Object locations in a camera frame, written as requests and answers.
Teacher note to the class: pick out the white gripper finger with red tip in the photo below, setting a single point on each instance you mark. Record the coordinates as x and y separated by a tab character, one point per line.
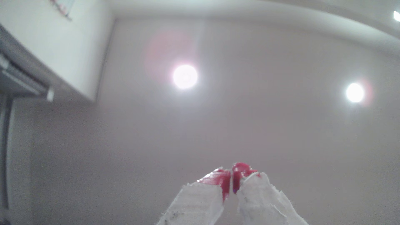
259	200
200	200

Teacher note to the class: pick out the round ceiling light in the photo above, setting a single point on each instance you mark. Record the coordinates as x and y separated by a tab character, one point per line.
185	76
397	16
355	92

